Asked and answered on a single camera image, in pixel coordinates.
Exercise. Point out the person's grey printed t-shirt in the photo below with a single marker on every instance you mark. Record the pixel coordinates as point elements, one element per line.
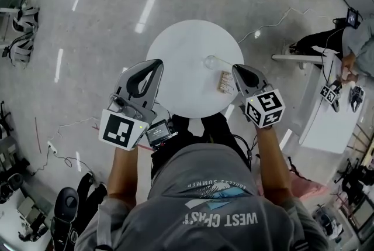
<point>204,203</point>

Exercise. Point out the person's left forearm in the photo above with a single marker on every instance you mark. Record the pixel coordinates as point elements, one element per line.
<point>124,176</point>

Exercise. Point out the grey black wearable harness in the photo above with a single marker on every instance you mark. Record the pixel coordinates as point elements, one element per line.
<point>20,51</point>
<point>26,18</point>

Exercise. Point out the black office chair oval headrest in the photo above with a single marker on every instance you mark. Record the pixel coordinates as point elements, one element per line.
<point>68,203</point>

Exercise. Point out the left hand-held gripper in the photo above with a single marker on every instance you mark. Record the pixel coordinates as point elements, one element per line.
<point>117,130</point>

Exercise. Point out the person's right forearm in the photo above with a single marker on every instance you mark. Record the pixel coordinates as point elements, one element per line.
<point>273,165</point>

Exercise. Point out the clear wine glass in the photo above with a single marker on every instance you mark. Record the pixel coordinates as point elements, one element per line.
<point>210,62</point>

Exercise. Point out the black swivel chair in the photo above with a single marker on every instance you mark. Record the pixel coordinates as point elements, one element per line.
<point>353,182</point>

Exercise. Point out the white equipment cart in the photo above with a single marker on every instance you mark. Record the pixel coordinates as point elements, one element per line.
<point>7,10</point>

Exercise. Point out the white rectangular table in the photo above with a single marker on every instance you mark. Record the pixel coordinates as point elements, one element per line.
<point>330,127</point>

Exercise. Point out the white power strip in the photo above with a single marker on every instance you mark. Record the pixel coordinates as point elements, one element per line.
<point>52,148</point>

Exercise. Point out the black chest-mounted screen device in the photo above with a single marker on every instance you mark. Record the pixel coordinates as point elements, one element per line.
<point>159,132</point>

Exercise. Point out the round white table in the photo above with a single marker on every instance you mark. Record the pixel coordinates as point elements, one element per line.
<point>190,48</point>

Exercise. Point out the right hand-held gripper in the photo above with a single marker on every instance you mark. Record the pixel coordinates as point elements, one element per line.
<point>268,103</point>

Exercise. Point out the pink padded armchair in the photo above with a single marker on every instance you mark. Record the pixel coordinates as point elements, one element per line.
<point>304,187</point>

